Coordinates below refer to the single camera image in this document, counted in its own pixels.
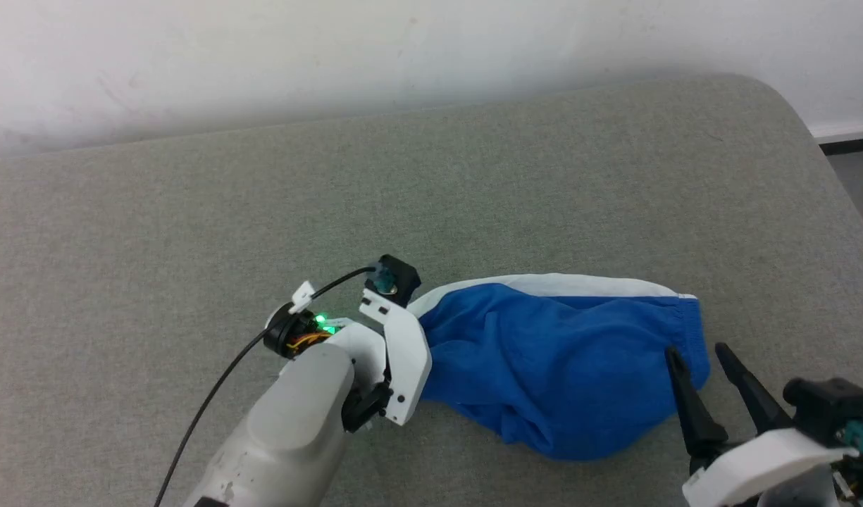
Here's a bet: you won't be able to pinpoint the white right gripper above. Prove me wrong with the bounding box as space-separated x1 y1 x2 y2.
665 343 860 507

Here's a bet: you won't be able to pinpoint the blue and white shorts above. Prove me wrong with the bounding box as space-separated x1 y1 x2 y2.
407 273 711 462

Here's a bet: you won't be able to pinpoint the grey fabric sofa cushion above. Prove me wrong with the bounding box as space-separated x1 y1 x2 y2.
0 73 863 507

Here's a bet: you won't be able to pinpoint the white skirting board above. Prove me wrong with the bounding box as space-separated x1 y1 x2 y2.
810 121 863 142

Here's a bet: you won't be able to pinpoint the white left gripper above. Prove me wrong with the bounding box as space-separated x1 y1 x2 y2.
329 289 432 432

